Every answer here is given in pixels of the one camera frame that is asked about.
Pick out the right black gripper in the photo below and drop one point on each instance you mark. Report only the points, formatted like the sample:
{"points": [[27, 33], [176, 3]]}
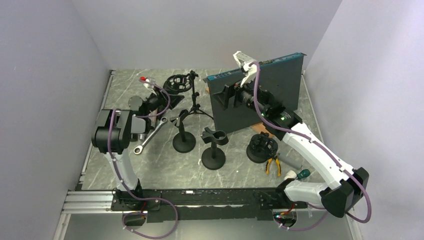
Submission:
{"points": [[228, 91]]}

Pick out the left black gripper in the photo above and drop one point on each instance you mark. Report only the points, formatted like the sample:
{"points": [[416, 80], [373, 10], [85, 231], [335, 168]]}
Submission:
{"points": [[163, 97]]}

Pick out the ring mic stand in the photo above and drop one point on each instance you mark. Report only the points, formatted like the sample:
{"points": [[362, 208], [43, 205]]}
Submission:
{"points": [[181, 83]]}

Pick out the grey microphone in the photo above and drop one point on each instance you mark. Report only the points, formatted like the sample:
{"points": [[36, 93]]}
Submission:
{"points": [[142, 137]]}

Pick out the glitter handle microphone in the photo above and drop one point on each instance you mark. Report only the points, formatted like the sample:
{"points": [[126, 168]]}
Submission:
{"points": [[154, 116]]}

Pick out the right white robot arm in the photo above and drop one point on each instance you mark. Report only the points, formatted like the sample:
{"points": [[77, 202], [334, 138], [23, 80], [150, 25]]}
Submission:
{"points": [[343, 185]]}

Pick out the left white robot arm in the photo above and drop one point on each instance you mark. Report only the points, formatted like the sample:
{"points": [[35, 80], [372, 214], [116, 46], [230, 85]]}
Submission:
{"points": [[115, 130]]}

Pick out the left black mic stand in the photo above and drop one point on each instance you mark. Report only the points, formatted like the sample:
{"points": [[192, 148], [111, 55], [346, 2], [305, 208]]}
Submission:
{"points": [[183, 141]]}

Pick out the black mic stand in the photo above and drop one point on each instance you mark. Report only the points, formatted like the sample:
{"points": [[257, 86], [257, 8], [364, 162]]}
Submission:
{"points": [[183, 141], [213, 158]]}

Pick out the middle black mic stand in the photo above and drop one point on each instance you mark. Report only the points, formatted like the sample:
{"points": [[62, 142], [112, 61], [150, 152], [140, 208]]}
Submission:
{"points": [[213, 158]]}

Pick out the brown cardboard piece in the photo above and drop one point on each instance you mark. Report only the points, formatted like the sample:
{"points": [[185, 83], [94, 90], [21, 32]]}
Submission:
{"points": [[260, 128]]}

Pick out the silver ratchet wrench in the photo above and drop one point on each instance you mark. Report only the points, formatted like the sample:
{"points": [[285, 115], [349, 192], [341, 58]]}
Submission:
{"points": [[139, 149]]}

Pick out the dark blue server chassis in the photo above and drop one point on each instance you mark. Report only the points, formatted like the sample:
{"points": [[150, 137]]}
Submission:
{"points": [[280, 76]]}

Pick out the grey cylinder tube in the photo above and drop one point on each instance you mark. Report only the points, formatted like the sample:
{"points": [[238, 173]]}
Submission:
{"points": [[293, 163]]}

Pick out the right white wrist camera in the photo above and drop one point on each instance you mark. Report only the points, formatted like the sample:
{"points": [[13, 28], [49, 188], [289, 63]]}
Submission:
{"points": [[250, 71]]}

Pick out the white bracket behind chassis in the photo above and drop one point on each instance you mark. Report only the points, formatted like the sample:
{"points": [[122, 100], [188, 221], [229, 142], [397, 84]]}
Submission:
{"points": [[243, 60]]}

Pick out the shock mount mic stand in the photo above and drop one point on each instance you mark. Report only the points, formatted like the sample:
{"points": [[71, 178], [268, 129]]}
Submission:
{"points": [[261, 148]]}

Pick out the green handled screwdriver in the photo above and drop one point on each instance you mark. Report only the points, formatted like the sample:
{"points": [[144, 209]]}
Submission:
{"points": [[297, 176]]}

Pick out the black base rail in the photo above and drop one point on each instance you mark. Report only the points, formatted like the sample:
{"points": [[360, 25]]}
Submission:
{"points": [[206, 203]]}

